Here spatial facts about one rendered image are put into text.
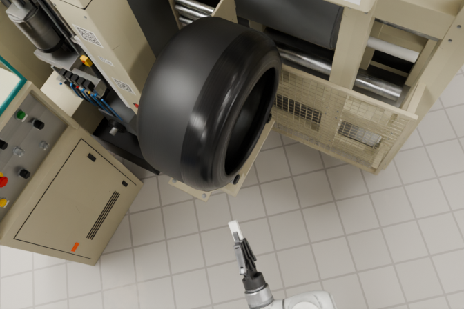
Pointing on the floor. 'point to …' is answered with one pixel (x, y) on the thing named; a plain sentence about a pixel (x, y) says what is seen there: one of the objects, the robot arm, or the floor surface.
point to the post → (99, 18)
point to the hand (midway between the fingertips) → (235, 230)
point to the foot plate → (190, 190)
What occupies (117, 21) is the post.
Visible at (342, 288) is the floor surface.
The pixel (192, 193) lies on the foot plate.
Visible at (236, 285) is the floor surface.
